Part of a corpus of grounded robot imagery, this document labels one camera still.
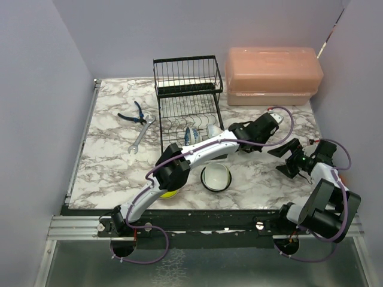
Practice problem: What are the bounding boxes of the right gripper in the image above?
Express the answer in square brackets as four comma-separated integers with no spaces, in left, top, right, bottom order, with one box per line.
[269,138,309,178]

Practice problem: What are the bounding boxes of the blue floral bowl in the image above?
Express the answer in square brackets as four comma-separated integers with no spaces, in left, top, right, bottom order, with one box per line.
[184,126,201,146]

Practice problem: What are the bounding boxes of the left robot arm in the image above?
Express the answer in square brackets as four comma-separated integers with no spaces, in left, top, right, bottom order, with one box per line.
[111,112,283,236]

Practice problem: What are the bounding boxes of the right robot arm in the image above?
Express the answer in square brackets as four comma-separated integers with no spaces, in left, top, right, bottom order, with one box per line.
[268,138,361,243]

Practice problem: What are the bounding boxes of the pink plastic storage box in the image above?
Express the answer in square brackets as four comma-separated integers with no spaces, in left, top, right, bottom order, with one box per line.
[225,47,324,106]

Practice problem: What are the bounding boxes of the black rimmed bowl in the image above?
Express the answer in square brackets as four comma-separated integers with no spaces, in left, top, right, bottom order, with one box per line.
[200,163,232,193]

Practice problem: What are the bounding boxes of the silver wrench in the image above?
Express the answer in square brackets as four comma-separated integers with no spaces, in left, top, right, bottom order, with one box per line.
[127,115,156,154]

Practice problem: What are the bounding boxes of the yellow-green bowl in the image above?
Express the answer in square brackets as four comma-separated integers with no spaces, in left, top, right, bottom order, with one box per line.
[160,190,178,199]

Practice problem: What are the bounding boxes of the black wire dish rack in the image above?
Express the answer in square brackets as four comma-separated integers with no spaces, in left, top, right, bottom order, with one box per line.
[153,55,224,151]

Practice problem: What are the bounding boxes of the blue handled pliers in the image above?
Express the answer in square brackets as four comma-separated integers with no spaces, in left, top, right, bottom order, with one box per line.
[117,100,148,125]

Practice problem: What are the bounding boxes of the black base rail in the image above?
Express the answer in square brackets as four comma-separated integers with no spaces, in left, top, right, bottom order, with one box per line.
[60,209,302,252]

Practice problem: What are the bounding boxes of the aluminium frame rail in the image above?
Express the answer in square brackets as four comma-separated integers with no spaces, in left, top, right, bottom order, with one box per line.
[47,215,111,240]

